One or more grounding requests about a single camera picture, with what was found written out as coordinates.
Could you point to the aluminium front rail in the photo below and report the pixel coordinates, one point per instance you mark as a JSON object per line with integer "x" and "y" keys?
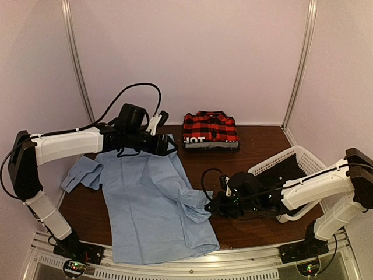
{"x": 263, "y": 262}

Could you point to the white plastic basket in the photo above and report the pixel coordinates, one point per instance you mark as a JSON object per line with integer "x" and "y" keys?
{"x": 309, "y": 163}

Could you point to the right aluminium frame post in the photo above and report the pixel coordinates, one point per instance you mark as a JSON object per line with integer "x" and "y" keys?
{"x": 310, "y": 22}

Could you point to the circuit board with leds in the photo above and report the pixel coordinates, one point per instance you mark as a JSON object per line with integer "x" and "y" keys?
{"x": 308, "y": 269}
{"x": 73, "y": 269}

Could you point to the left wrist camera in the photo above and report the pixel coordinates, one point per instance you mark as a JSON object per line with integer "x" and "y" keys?
{"x": 158, "y": 120}

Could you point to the left aluminium frame post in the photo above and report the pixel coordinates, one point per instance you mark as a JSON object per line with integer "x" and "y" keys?
{"x": 67, "y": 16}

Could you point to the aluminium frame post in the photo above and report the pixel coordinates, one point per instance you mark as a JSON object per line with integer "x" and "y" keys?
{"x": 310, "y": 22}
{"x": 67, "y": 16}

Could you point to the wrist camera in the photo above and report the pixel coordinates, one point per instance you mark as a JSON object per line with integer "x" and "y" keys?
{"x": 223, "y": 179}
{"x": 158, "y": 120}

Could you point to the black folded shirt white letters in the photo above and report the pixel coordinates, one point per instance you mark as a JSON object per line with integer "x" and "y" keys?
{"x": 201, "y": 141}

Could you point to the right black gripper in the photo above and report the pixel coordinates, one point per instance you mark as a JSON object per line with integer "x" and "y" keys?
{"x": 219, "y": 207}

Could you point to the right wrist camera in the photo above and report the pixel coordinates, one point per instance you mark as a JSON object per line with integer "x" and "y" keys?
{"x": 223, "y": 179}

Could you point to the left circuit board with leds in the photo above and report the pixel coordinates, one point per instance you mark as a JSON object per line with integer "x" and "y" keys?
{"x": 73, "y": 269}

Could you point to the light blue long sleeve shirt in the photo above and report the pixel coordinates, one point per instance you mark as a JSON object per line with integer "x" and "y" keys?
{"x": 155, "y": 214}

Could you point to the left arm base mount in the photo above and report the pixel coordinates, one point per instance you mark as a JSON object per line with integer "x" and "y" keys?
{"x": 82, "y": 252}

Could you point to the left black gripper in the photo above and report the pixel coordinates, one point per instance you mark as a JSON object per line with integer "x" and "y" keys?
{"x": 161, "y": 151}

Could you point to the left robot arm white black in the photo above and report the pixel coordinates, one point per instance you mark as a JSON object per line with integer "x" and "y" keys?
{"x": 133, "y": 128}

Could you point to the right circuit board with leds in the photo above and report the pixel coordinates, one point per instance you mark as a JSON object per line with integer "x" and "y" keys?
{"x": 308, "y": 269}

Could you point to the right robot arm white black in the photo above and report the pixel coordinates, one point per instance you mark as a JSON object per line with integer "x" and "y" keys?
{"x": 289, "y": 184}

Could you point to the red black plaid folded shirt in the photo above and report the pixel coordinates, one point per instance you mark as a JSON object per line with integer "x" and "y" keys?
{"x": 213, "y": 125}

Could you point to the black shirt in basket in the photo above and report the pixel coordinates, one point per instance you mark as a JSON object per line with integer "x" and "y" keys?
{"x": 285, "y": 170}

